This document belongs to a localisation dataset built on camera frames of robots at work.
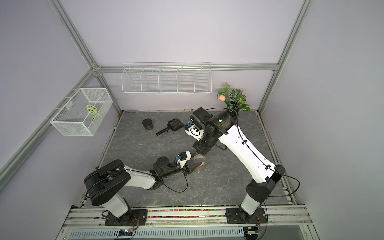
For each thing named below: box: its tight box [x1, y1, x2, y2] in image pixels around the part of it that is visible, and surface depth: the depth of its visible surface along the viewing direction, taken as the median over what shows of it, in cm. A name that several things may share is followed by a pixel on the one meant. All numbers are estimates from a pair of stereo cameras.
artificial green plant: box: [217, 82, 251, 119], surface depth 94 cm
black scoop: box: [156, 118, 185, 136], surface depth 111 cm
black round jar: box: [142, 118, 154, 131], surface depth 111 cm
